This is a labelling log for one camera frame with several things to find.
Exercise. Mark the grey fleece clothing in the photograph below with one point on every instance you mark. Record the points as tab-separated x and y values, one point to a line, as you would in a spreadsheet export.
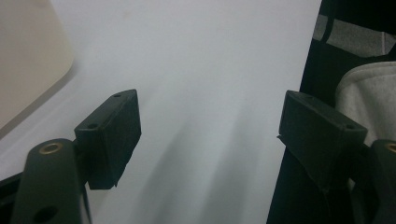
370	102

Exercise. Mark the beige plastic container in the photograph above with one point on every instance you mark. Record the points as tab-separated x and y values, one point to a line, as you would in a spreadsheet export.
28	62

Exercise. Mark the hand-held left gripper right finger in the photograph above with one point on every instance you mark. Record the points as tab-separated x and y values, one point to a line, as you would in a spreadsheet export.
320	140

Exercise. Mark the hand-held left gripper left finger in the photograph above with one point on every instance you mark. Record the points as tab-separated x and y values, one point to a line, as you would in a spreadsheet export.
109	143

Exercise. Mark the grey tape strip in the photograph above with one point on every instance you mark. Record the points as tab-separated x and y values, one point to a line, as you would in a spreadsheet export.
351	39

